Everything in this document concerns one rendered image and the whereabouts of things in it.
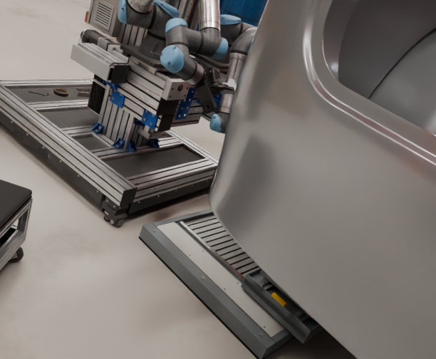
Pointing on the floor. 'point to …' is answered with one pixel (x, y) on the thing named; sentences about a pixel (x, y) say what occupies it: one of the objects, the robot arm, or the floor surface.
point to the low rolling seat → (1, 225)
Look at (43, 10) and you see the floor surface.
